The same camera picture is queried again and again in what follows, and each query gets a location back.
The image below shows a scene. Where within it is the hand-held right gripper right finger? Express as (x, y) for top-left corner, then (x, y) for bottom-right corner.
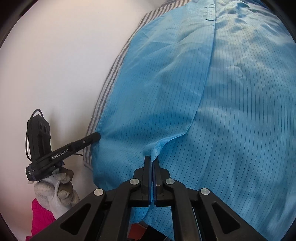
(154, 160), (269, 241)

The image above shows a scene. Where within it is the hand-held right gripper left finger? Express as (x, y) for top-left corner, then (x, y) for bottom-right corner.
(29, 156), (153, 241)

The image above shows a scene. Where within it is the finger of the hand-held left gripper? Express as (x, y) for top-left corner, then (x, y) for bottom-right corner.
(72, 132), (101, 152)

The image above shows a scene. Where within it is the blue pinstriped work coat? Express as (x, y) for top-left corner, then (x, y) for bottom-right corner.
(91, 0), (296, 241)

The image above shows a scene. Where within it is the person's left hand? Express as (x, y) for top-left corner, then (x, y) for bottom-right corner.
(33, 167), (80, 211)

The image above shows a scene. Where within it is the grey striped bed sheet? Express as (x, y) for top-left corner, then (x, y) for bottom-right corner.
(83, 0), (193, 171)

